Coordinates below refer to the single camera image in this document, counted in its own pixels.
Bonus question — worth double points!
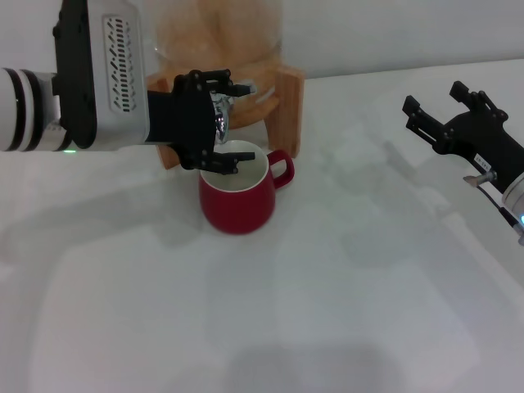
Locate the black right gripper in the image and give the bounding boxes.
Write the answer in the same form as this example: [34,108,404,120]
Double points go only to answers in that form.
[401,80,524,193]

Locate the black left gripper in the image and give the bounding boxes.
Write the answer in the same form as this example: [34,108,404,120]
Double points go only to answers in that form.
[145,69,257,176]

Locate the glass drink dispenser jar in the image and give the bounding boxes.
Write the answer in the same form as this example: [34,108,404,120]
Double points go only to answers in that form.
[149,0,286,132]

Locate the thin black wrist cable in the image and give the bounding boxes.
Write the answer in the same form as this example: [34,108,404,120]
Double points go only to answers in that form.
[463,170,524,246]

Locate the chrome faucet tap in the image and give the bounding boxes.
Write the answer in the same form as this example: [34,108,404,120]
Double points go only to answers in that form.
[210,84,258,145]

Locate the red ceramic cup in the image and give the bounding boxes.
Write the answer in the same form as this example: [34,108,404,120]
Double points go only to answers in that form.
[198,139,296,236]

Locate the wooden dispenser stand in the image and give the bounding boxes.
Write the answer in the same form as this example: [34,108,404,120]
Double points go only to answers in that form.
[147,64,306,171]

